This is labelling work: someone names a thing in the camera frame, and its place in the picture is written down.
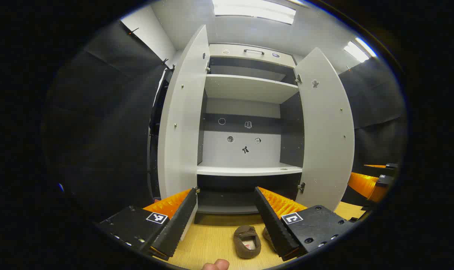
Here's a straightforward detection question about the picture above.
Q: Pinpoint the white shoe cabinet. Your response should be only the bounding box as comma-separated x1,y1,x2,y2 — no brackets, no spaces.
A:
157,24,355,240

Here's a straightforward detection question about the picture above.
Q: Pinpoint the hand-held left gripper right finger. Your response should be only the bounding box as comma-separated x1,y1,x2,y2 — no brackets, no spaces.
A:
254,186,357,262

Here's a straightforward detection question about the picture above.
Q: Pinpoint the brown fuzzy shoe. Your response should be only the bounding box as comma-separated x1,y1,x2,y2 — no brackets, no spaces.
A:
262,227,276,249
233,225,262,259

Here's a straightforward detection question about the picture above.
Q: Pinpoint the white cabinet door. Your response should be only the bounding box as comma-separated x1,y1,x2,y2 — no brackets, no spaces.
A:
294,47,355,212
157,24,211,240

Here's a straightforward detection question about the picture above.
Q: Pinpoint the large ceiling light panel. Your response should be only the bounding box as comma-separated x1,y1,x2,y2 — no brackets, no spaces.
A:
212,0,297,25

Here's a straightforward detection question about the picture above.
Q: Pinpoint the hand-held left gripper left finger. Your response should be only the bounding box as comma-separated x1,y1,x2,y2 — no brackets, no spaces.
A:
96,187,198,261

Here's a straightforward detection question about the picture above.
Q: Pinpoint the black backdrop cloth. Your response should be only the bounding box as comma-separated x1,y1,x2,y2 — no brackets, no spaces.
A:
43,21,405,222

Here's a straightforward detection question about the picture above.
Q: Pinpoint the small ceiling light panel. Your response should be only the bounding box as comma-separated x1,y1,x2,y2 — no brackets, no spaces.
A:
343,37,377,63

